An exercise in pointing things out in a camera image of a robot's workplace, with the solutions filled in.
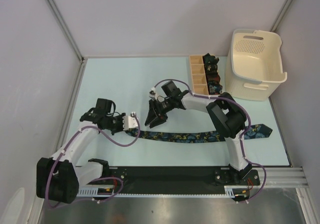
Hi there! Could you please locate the wooden divided organizer box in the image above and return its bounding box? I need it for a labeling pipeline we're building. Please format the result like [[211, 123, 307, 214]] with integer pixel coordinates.
[[189, 55, 209, 95]]

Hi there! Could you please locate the cream plastic laundry basket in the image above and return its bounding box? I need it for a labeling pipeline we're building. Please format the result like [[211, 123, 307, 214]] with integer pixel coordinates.
[[224, 29, 287, 101]]

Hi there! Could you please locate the rolled blue patterned tie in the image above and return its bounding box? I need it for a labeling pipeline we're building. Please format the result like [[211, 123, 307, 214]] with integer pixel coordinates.
[[207, 83, 223, 95]]

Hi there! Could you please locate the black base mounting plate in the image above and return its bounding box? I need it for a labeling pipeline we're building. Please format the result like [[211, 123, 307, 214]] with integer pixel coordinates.
[[86, 165, 261, 196]]

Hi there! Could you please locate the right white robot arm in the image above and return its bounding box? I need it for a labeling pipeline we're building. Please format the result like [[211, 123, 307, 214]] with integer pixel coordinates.
[[144, 79, 252, 185]]

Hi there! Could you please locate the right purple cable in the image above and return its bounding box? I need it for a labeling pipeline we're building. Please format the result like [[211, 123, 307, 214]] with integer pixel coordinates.
[[152, 78, 267, 205]]

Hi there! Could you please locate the rolled dark tie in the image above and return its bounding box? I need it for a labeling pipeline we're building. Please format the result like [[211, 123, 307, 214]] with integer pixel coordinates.
[[204, 63, 218, 75], [202, 53, 220, 65]]

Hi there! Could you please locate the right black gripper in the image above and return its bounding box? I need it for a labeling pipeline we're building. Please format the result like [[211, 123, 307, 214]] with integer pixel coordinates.
[[145, 97, 175, 129]]

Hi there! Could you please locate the aluminium frame rail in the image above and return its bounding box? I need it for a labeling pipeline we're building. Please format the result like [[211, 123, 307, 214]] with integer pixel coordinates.
[[264, 167, 309, 189]]

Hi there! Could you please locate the grey slotted cable duct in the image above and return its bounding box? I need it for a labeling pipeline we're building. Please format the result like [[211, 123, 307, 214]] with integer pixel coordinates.
[[77, 187, 114, 197]]

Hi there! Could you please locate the navy floral patterned tie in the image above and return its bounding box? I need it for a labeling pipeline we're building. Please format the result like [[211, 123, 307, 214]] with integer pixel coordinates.
[[138, 124, 273, 144]]

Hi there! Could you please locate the rolled dark tie top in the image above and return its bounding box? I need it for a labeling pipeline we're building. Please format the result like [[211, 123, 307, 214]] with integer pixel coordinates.
[[202, 53, 220, 65]]

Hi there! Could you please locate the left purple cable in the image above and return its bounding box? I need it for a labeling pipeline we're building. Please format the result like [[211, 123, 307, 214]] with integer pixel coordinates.
[[46, 112, 141, 209]]

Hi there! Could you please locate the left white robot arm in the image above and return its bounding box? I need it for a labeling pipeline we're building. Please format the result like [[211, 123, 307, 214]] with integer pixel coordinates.
[[36, 98, 125, 204]]

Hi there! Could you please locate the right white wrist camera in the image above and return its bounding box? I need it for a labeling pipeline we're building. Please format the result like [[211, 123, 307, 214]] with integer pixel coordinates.
[[149, 87, 160, 100]]

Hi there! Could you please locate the rolled red patterned tie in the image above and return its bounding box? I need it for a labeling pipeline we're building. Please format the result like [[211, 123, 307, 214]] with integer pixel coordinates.
[[206, 73, 221, 85]]

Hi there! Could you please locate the purple cable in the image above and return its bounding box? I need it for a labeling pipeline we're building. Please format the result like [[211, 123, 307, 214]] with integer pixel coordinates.
[[152, 78, 267, 205], [46, 112, 141, 209]]

